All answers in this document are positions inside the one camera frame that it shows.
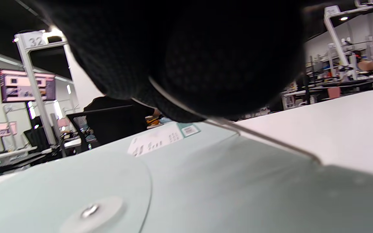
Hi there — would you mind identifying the purple wall display screen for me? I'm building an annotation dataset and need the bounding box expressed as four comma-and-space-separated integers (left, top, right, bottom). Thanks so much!
0, 69, 57, 103

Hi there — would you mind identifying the pink sign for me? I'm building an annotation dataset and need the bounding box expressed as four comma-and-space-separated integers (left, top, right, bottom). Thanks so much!
0, 121, 18, 139

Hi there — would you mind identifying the person's right hand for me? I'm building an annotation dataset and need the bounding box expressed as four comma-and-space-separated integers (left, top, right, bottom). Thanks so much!
31, 0, 307, 123

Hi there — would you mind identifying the black office chair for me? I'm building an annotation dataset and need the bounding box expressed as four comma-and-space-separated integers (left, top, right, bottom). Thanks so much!
67, 105, 135, 152

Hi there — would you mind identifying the light green accordion folder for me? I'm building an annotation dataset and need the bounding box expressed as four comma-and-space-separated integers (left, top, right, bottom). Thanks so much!
0, 78, 373, 233

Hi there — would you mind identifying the aluminium frame post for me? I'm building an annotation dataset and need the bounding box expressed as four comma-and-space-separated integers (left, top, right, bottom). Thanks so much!
14, 31, 68, 156

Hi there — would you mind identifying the white frame post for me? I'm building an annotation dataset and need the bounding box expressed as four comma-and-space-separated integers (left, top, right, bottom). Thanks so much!
323, 5, 358, 80

